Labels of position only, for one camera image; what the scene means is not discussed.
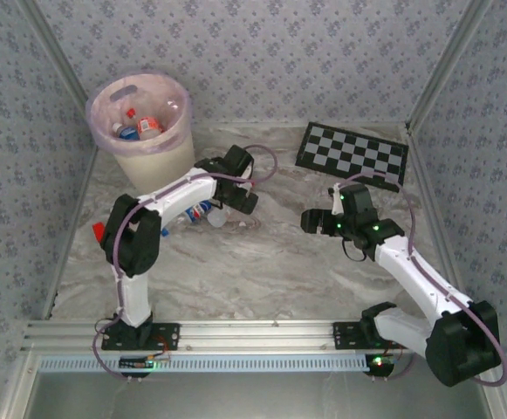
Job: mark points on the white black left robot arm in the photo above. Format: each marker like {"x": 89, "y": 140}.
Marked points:
{"x": 183, "y": 192}

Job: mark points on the cream plastic bin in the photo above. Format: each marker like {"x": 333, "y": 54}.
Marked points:
{"x": 166, "y": 166}

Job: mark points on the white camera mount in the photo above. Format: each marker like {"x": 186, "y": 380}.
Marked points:
{"x": 249, "y": 183}
{"x": 336, "y": 201}

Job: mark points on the aluminium right corner post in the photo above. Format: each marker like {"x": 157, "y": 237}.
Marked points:
{"x": 449, "y": 61}

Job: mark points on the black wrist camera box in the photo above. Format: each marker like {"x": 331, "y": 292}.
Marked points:
{"x": 239, "y": 160}
{"x": 357, "y": 198}

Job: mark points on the black and grey chessboard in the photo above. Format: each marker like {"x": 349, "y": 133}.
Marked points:
{"x": 349, "y": 155}

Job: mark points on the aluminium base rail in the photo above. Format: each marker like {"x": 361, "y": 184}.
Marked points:
{"x": 257, "y": 334}

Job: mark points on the blue pepsi label bottle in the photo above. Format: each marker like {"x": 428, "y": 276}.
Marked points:
{"x": 197, "y": 212}

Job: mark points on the aluminium left corner post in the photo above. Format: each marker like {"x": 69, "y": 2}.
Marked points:
{"x": 52, "y": 43}

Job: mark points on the aluminium corner post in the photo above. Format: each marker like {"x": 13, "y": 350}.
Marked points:
{"x": 52, "y": 43}
{"x": 449, "y": 61}

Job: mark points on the white bottle red cap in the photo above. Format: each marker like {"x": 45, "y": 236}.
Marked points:
{"x": 218, "y": 217}

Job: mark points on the aluminium left side rail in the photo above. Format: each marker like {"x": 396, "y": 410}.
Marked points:
{"x": 67, "y": 235}

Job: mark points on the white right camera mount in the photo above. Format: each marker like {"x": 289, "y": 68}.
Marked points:
{"x": 336, "y": 201}

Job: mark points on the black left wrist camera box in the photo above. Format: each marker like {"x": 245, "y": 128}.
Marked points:
{"x": 239, "y": 160}

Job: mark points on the pink plastic bin liner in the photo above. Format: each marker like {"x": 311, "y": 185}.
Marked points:
{"x": 100, "y": 109}

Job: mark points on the aluminium right side rail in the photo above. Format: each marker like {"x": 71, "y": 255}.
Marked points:
{"x": 423, "y": 174}

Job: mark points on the red plastic lid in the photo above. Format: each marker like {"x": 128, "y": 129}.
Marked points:
{"x": 98, "y": 231}

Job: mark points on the aluminium back rail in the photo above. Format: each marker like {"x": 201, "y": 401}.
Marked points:
{"x": 257, "y": 125}

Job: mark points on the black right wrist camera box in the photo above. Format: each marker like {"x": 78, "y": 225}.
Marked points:
{"x": 357, "y": 198}

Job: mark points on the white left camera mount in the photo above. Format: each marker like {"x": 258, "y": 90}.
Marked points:
{"x": 249, "y": 183}

